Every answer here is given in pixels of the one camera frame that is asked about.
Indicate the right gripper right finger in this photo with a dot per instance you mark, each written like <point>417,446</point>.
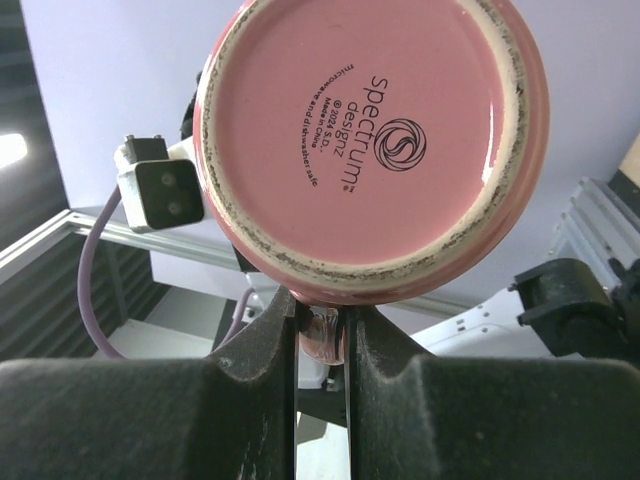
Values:
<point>413,415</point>

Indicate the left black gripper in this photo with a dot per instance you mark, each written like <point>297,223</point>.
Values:
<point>571,313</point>

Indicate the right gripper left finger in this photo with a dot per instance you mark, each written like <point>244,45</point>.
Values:
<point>230,415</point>

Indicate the pink floral mug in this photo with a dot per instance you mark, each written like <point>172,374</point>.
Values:
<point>368,152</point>

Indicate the aluminium table frame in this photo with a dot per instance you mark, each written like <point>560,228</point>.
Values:
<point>595,227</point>

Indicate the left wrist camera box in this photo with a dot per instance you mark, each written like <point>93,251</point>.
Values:
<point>159,186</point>

